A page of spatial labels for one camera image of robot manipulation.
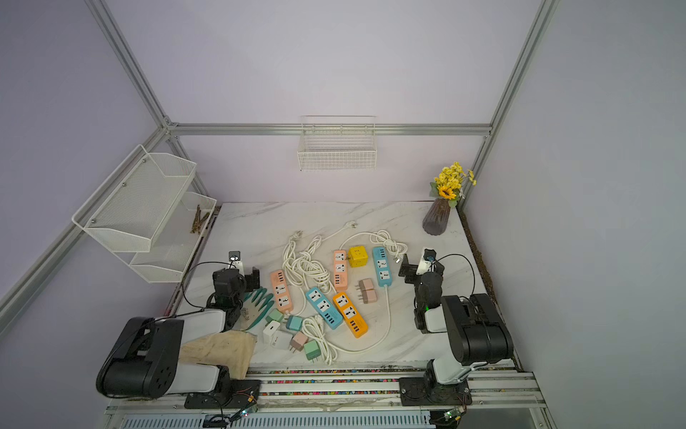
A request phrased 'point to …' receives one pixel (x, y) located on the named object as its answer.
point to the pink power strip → (340, 270)
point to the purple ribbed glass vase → (436, 218)
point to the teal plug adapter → (294, 323)
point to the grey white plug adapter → (281, 340)
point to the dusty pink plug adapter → (297, 341)
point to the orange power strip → (352, 316)
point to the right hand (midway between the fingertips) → (419, 260)
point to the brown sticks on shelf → (198, 221)
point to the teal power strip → (382, 266)
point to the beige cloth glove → (234, 349)
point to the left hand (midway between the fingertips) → (239, 271)
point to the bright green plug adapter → (312, 349)
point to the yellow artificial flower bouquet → (448, 183)
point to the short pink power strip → (280, 290)
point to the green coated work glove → (255, 307)
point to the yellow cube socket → (357, 256)
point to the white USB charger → (270, 330)
